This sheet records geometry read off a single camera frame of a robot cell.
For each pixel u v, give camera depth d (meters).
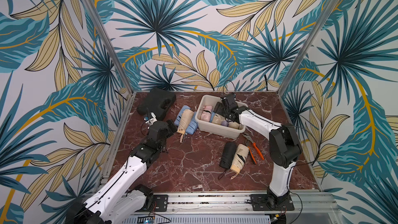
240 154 0.86
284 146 0.50
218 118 0.94
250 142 0.94
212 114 0.98
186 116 0.98
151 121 0.66
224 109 0.75
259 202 0.73
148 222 0.71
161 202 0.73
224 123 0.97
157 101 1.07
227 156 0.85
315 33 0.85
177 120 1.00
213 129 0.86
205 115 0.98
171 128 0.71
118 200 0.44
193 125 0.97
